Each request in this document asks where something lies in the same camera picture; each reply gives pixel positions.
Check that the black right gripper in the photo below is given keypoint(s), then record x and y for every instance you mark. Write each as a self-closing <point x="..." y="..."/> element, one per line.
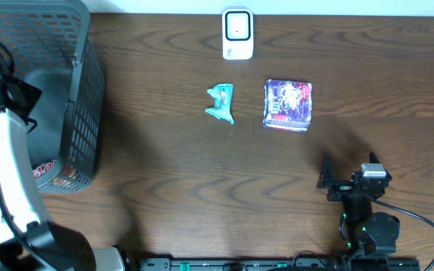
<point x="341" y="188"/>

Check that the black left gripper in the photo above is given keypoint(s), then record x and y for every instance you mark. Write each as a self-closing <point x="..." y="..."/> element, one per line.
<point x="17" y="98"/>

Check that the red orange snack bar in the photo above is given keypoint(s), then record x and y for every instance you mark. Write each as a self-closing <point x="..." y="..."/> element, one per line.
<point x="44" y="169"/>

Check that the teal snack wrapper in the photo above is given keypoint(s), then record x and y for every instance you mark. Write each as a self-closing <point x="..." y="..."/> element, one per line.
<point x="222" y="94"/>

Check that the grey plastic basket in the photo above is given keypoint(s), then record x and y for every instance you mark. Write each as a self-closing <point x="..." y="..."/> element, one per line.
<point x="51" y="49"/>

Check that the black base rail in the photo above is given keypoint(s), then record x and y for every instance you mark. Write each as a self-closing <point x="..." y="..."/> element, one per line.
<point x="302" y="263"/>

